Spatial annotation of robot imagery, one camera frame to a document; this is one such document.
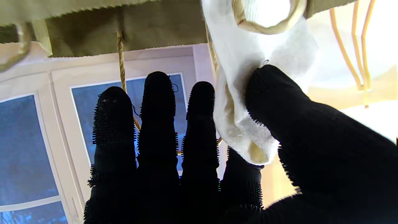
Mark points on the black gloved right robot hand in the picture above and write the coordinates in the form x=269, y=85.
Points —
x=326, y=155

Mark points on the white sock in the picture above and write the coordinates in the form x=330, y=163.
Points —
x=236, y=62

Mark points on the kraft paper bag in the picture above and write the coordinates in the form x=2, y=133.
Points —
x=155, y=28

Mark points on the white shade tripod floor lamp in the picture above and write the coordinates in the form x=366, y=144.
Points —
x=364, y=86

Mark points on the white framed window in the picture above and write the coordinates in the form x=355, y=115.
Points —
x=31, y=149

